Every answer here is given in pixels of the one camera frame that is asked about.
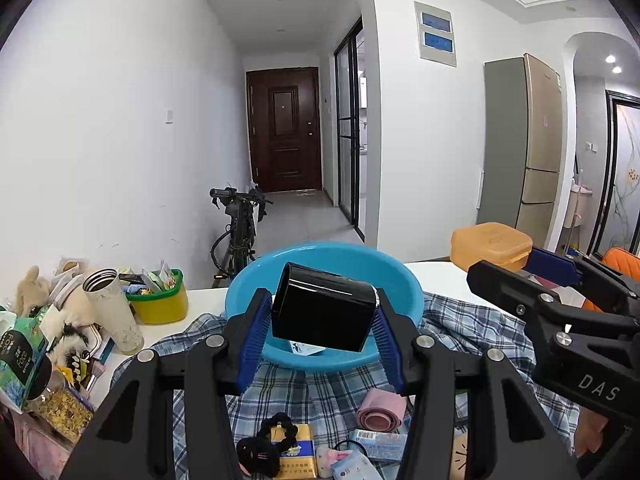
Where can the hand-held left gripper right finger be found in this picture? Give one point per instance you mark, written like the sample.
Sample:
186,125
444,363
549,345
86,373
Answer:
390,350

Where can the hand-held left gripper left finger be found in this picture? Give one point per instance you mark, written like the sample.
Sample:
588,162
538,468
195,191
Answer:
252,345

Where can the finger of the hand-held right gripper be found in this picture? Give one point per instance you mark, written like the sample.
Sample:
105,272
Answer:
585,360
555,265

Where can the light blue cat print box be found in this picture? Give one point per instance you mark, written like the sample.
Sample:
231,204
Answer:
305,347

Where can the amber soap bar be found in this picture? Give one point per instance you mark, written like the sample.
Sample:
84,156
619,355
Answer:
490,247

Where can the blue plastic basin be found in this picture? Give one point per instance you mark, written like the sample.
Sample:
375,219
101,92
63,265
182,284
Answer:
395,280

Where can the small black box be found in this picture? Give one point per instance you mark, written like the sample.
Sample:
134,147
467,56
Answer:
325,310

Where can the yellow plastic container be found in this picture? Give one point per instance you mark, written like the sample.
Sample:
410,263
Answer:
157,307

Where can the person's right hand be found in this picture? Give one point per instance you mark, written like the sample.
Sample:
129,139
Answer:
592,432

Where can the pink collapsible cup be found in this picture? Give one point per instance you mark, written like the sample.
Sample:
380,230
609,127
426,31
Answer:
380,410

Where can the orange chair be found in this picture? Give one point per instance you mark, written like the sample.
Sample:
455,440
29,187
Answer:
622,257

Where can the blue plaid cloth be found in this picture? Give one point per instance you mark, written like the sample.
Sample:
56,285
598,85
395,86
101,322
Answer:
325,400

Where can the black hair scrunchie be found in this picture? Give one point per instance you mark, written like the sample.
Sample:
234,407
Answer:
287,432

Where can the light blue barcode box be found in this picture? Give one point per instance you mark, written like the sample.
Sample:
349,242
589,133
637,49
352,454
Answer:
380,445

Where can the black plush toy pink feet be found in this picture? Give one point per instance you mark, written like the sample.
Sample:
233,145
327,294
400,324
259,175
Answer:
257,457

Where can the floral painted door panel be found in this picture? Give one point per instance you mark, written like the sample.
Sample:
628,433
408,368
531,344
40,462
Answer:
625,175

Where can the assorted small packets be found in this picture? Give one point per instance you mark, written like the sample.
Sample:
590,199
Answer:
155,280

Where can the gold and blue flat box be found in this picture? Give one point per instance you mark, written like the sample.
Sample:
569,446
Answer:
297,455

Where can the gold and grey refrigerator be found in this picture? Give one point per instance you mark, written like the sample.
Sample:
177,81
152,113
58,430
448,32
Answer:
525,150

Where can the light blue tissue pouch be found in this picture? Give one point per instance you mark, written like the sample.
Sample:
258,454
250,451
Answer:
355,470

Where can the beige round vented disc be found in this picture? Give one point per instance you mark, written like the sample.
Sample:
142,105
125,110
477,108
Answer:
459,455

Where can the pink hair clip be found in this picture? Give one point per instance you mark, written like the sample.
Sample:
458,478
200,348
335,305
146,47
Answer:
327,460

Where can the cream floral tumbler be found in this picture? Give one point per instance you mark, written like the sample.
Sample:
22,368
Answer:
112,315

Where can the cream plush toy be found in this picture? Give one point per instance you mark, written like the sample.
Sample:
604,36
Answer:
70,300

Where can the cereal jar black lid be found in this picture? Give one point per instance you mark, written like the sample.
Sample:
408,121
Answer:
62,410

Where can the dark brown entrance door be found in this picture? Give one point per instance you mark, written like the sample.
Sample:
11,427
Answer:
285,130

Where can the black framed glass door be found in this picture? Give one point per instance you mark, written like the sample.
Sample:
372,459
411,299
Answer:
348,125

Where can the green tissue box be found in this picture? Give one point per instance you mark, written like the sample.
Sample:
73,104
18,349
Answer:
20,360

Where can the pink bear print pouch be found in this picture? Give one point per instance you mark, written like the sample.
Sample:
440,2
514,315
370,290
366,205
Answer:
40,450

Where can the white light switch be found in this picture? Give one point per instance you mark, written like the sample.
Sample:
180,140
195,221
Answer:
169,115

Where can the grey wall panel blue windows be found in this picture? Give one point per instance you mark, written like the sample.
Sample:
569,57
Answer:
436,32

